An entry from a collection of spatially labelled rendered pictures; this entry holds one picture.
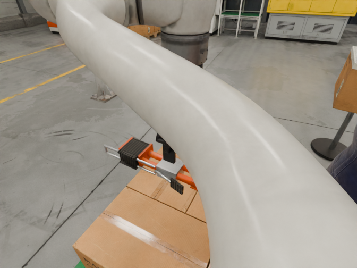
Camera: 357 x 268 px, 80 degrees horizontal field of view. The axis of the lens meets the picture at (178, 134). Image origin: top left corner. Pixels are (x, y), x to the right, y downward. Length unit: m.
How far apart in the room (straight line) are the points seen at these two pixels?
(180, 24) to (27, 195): 2.16
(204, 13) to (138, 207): 1.04
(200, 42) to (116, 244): 0.98
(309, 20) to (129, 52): 7.58
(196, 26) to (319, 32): 7.44
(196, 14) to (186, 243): 0.97
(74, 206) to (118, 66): 1.94
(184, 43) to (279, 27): 7.34
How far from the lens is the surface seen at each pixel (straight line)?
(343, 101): 2.31
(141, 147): 0.69
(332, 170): 0.50
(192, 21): 0.38
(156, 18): 0.39
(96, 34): 0.22
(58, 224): 2.03
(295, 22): 7.69
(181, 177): 0.62
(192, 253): 1.11
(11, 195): 2.45
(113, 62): 0.18
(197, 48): 0.40
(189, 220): 1.18
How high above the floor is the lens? 1.55
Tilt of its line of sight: 37 degrees down
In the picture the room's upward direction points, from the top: straight up
